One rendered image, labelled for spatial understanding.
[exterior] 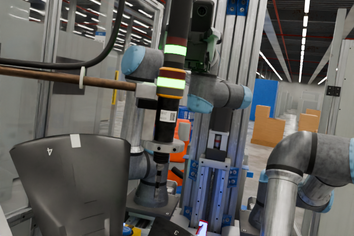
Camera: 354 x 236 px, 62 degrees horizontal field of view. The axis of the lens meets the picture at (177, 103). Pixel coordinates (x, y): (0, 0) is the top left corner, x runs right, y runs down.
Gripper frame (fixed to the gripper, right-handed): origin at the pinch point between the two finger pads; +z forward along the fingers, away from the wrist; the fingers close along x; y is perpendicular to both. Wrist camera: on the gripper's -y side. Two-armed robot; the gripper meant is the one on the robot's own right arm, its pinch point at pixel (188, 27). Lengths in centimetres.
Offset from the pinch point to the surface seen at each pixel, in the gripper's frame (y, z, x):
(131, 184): 78, -122, 48
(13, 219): 68, -37, 63
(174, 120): 16.3, 8.9, -1.6
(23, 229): 74, -42, 63
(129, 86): 11.9, 11.4, 5.6
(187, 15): 0.0, 8.9, -1.5
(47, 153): 26.4, 6.1, 22.1
